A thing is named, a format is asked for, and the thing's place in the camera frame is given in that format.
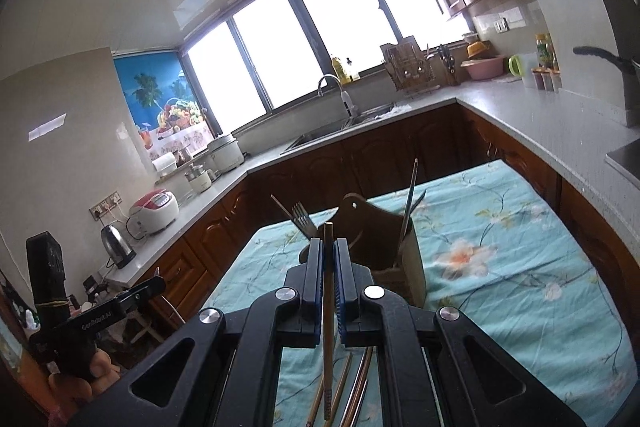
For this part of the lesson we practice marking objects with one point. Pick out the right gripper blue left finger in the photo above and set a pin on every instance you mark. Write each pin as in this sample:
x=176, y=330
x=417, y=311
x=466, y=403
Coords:
x=311, y=300

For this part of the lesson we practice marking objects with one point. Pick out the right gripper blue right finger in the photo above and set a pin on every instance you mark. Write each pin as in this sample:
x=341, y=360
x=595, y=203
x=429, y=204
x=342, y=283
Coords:
x=351, y=280

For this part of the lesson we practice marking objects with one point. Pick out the red dotted wooden chopstick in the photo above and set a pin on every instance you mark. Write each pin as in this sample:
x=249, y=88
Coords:
x=327, y=317

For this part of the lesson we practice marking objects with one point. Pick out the orange handled fork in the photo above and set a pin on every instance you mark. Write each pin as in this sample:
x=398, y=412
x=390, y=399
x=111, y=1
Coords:
x=303, y=221

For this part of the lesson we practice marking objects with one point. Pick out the person's left hand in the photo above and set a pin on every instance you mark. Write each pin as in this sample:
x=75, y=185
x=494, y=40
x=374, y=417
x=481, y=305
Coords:
x=72, y=393

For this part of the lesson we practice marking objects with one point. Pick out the wooden utensil holder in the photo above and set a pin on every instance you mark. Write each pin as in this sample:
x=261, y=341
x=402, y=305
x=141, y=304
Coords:
x=384, y=242

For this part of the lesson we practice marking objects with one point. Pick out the steel electric kettle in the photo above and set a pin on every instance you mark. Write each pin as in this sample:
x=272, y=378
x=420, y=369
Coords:
x=116, y=246

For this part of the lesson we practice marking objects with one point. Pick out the lower wooden counter cabinets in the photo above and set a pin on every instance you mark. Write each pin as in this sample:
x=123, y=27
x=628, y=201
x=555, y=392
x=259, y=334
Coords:
x=200, y=246

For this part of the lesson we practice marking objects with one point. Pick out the white red rice cooker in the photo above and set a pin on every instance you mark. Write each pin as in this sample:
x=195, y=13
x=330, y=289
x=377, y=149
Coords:
x=152, y=213

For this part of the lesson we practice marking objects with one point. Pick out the floral teal tablecloth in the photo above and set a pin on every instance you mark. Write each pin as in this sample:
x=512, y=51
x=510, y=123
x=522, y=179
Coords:
x=491, y=247

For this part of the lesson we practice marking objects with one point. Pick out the small white blender jar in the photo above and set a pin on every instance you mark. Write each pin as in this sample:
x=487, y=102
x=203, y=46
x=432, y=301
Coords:
x=198, y=178

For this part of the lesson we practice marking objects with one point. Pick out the white cooking pot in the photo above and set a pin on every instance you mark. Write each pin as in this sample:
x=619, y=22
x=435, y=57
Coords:
x=225, y=153

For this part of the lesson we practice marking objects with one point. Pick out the chrome sink faucet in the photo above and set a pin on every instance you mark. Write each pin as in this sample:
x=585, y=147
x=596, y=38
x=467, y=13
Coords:
x=332, y=80

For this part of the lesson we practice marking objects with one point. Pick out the fruit picture window blind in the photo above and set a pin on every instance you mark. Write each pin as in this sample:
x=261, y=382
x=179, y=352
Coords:
x=162, y=104

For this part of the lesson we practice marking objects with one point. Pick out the dish drying rack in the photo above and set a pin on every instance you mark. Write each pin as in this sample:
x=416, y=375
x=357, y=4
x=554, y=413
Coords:
x=409, y=67

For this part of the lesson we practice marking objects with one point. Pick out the pink basin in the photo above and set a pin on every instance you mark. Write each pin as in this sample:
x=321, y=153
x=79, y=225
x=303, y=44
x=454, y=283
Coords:
x=484, y=68

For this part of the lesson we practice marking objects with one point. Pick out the green cup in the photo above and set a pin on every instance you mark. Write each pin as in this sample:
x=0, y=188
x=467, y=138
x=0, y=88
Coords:
x=515, y=65

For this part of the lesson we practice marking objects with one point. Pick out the condiment bottles set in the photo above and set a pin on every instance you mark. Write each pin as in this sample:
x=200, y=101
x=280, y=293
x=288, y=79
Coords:
x=547, y=72

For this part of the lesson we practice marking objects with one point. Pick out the black wok with handle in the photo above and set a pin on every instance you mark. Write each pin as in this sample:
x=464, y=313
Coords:
x=628, y=66

